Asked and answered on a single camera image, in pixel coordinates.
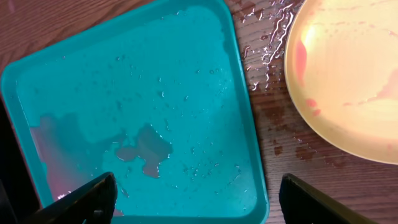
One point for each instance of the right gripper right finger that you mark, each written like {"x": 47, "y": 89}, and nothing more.
{"x": 302, "y": 203}

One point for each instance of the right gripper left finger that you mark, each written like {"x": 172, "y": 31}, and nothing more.
{"x": 93, "y": 202}

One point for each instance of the yellow-green plate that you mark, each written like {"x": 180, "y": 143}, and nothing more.
{"x": 341, "y": 72}

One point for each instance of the teal plastic tray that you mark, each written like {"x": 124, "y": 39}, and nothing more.
{"x": 157, "y": 96}

